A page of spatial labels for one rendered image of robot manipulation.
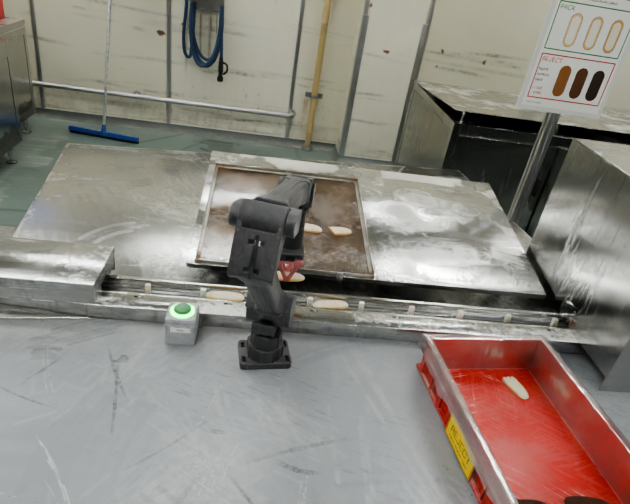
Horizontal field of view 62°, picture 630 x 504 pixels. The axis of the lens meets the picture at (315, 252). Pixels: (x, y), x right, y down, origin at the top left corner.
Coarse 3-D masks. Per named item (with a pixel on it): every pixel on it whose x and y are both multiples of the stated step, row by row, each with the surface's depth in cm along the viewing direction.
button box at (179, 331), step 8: (192, 304) 124; (168, 312) 120; (168, 320) 118; (176, 320) 118; (184, 320) 119; (192, 320) 119; (200, 320) 128; (168, 328) 119; (176, 328) 120; (184, 328) 120; (192, 328) 120; (168, 336) 121; (176, 336) 121; (184, 336) 121; (192, 336) 121; (176, 344) 122; (184, 344) 122; (192, 344) 122
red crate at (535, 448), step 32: (480, 384) 125; (448, 416) 111; (480, 416) 116; (512, 416) 118; (544, 416) 119; (512, 448) 110; (544, 448) 111; (576, 448) 112; (480, 480) 98; (512, 480) 103; (544, 480) 104; (576, 480) 105
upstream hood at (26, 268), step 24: (0, 240) 131; (24, 240) 133; (48, 240) 134; (0, 264) 123; (24, 264) 124; (48, 264) 125; (72, 264) 127; (96, 264) 128; (0, 288) 120; (24, 288) 121; (48, 288) 121; (72, 288) 121; (96, 288) 125
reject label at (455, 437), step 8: (448, 424) 109; (456, 424) 106; (448, 432) 109; (456, 432) 106; (456, 440) 105; (456, 448) 105; (464, 448) 102; (464, 456) 102; (464, 464) 102; (464, 472) 102
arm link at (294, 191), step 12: (288, 180) 111; (300, 180) 113; (312, 180) 118; (276, 192) 94; (288, 192) 98; (300, 192) 107; (240, 204) 84; (288, 204) 88; (300, 204) 111; (288, 216) 83; (300, 216) 87; (288, 228) 82
